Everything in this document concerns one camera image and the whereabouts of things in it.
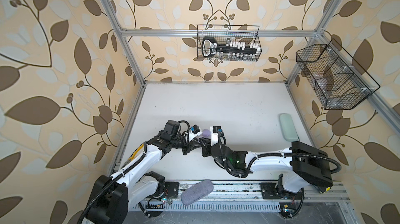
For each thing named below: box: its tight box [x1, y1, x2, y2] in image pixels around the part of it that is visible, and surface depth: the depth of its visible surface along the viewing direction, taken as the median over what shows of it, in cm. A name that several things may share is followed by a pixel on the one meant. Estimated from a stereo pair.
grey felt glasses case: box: [180, 179, 214, 206], surface depth 72 cm
